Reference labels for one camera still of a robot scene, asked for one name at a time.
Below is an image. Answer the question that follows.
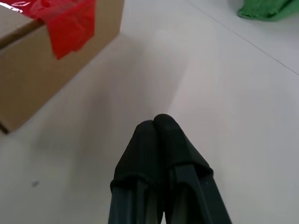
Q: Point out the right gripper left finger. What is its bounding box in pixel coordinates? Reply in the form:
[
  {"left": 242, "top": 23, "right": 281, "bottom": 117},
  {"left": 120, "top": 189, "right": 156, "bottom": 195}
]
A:
[{"left": 108, "top": 120, "right": 169, "bottom": 224}]

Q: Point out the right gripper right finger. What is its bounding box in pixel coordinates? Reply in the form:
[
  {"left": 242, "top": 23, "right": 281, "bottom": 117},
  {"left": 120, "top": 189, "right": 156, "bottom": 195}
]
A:
[{"left": 153, "top": 113, "right": 233, "bottom": 224}]

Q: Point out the brown cardboard box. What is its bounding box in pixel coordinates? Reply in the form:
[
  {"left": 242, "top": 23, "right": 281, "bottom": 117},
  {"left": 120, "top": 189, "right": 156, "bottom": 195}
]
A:
[{"left": 0, "top": 0, "right": 124, "bottom": 135}]

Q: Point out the red plastic bag liner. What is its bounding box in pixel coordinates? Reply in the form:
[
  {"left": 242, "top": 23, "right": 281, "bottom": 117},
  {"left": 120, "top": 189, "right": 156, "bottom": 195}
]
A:
[{"left": 0, "top": 0, "right": 97, "bottom": 60}]

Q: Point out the green cloth garment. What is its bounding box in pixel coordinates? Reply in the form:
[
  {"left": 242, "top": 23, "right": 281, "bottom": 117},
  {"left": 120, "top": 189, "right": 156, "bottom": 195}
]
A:
[{"left": 237, "top": 0, "right": 299, "bottom": 22}]

